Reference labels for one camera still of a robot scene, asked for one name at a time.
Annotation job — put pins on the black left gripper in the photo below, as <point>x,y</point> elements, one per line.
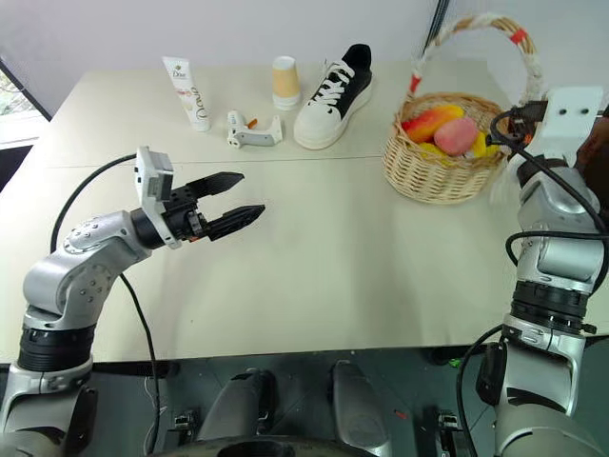
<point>183,216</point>

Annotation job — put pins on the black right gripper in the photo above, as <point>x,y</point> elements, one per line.
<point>525,116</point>

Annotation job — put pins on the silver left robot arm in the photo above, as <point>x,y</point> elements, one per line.
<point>71,281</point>

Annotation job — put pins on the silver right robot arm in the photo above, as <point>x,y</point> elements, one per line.
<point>547,266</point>

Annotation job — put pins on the yellow banana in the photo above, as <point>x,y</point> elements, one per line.
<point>483,147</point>

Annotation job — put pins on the white plastic gadget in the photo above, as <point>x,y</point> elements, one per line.
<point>254,137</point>

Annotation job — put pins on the pink peach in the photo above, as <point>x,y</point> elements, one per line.
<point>456,137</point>

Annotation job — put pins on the dark brown rounded shape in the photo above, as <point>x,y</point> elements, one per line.
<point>592,162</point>

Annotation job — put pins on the small orange piece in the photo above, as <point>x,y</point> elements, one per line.
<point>252,123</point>

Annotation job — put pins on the orange yellow mango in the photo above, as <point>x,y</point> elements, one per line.
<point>430,123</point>

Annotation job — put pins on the small yellow fruit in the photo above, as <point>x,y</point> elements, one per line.
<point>434,152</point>

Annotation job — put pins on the white Dove cream tube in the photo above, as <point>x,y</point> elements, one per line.
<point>190,95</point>

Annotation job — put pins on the upturned beige paper cup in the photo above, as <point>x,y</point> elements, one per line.
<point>285,83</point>

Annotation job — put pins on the black and white sneaker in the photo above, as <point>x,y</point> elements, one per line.
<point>328,114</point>

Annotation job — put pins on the dark rounded grey shape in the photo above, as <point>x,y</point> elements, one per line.
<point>240,404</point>
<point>357,404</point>

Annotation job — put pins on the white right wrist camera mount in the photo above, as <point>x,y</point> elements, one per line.
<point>571,114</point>

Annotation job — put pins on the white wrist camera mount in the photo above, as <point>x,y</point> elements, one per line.
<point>151,183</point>
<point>571,114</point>

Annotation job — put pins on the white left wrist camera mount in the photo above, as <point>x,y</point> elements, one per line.
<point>151,183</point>

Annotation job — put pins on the window with dark frame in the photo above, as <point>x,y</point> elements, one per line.
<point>19,95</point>

